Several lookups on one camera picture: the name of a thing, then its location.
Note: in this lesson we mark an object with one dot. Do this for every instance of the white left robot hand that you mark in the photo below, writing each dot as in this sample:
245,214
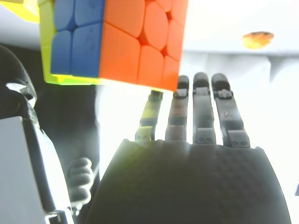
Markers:
187,186

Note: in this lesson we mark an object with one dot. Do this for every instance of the colourful puzzle cube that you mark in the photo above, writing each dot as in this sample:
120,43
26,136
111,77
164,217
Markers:
121,46

